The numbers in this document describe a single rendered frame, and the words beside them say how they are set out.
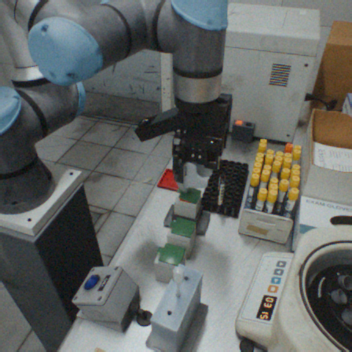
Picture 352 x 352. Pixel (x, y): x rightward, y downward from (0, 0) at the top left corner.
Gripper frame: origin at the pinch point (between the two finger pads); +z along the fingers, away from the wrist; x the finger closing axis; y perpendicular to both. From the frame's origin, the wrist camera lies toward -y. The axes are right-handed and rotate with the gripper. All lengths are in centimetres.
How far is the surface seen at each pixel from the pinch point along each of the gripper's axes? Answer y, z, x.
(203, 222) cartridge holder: 4.9, 8.6, -0.5
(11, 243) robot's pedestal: -34.4, 13.5, -15.7
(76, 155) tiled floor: -116, 97, 111
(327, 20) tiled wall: 33, 7, 169
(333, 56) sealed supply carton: 30, -4, 75
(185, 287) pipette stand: 7.4, 0.0, -21.3
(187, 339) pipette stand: 8.9, 9.0, -24.6
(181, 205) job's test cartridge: 0.6, 3.3, -2.0
